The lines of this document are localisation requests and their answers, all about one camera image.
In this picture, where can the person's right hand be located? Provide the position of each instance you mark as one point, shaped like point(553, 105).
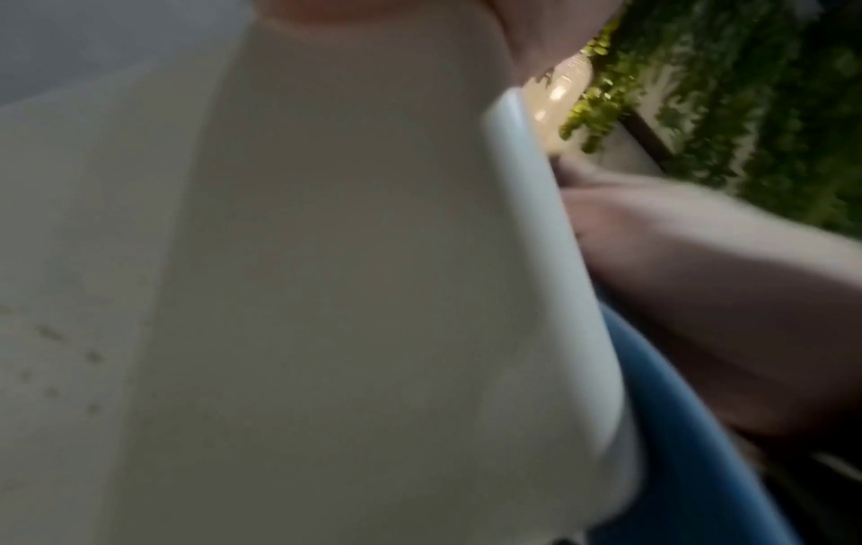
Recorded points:
point(727, 298)

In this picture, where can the person's left hand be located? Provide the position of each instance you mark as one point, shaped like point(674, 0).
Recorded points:
point(539, 32)

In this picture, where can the blue cloth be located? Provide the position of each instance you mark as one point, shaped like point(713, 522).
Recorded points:
point(693, 468)

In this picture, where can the white tissue box base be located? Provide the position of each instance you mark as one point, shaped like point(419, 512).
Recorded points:
point(370, 266)

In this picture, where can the green hanging plants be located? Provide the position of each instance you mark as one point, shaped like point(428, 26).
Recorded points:
point(761, 96)

